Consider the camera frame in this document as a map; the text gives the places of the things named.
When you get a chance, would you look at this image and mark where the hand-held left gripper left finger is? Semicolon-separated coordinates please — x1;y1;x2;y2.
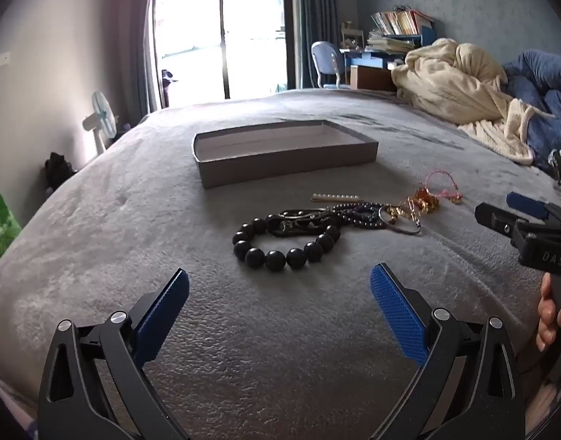
37;268;190;440

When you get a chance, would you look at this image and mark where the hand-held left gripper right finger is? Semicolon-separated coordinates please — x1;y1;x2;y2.
370;263;525;440

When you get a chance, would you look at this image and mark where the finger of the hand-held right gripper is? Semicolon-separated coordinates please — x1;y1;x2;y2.
506;191;561;221
474;202;520;239

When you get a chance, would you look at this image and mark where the gold and red jewelry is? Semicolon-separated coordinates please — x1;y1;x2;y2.
390;186;443;221

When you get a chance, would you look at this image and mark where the pink string bracelet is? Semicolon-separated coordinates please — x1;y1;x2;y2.
424;170;465;205

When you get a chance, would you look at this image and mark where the purple small bead bracelet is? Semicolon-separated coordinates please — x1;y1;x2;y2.
331;202;388;230

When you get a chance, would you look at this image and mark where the large black bead bracelet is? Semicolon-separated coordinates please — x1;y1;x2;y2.
232;217;342;271

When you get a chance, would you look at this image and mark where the black hair tie with charm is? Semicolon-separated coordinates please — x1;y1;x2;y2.
266;208;337;238

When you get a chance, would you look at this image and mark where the grey cardboard box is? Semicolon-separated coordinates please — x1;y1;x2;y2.
192;120;380;188

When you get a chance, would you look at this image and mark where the person's right hand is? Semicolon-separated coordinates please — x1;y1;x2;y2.
536;272;561;353

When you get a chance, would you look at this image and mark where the grey bedspread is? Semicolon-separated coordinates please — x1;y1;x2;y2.
0;87;561;440

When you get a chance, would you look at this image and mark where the blue duvet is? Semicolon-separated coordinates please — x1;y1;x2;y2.
503;49;561;170

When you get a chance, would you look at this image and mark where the pearl hair clip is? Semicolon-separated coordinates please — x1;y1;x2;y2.
312;193;362;204

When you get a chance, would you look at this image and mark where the cream blanket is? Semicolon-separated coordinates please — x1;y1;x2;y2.
390;38;556;166

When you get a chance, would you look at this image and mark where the dark bundle on floor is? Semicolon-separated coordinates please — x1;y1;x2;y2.
44;152;77;191

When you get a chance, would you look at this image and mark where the green plastic bag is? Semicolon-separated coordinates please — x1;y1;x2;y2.
0;188;23;273

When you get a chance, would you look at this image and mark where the blue and wooden desk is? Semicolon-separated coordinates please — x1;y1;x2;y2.
342;25;435;92

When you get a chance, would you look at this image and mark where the white standing fan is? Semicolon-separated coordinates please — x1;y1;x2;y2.
82;92;118;155

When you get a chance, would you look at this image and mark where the row of books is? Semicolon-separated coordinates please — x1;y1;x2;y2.
365;7;435;53

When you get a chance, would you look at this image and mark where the black and white figure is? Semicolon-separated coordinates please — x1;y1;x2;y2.
161;70;179;108

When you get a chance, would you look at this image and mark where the blue desk chair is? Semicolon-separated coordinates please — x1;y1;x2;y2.
311;41;350;90

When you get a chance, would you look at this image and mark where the small wooden rack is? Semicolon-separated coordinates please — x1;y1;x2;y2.
340;21;365;51

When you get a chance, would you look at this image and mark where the blue curtain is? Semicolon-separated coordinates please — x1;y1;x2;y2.
293;0;331;90

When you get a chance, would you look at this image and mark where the dark curtain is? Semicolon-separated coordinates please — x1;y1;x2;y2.
118;0;161;127

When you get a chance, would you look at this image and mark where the glass balcony door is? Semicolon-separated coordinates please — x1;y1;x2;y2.
152;0;294;111

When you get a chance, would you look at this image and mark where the silver ring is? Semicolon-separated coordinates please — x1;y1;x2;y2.
378;205;422;235

